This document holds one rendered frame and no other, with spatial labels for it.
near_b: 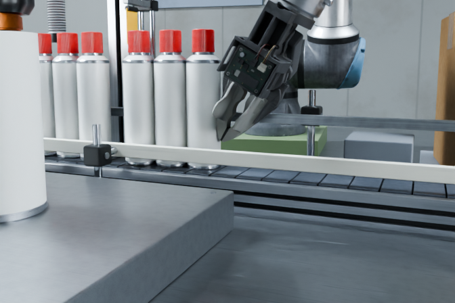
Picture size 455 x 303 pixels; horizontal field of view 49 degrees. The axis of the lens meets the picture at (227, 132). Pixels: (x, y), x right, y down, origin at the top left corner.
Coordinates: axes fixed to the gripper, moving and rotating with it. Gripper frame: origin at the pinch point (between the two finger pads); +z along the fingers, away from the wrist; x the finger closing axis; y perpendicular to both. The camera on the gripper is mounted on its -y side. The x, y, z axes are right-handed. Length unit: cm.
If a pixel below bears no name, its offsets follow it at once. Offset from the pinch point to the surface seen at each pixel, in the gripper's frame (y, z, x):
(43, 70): 2.3, 7.9, -31.9
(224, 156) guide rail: 4.7, 1.6, 2.6
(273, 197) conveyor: 5.6, 2.1, 11.5
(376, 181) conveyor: 0.1, -6.0, 21.3
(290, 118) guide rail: -2.6, -6.3, 6.5
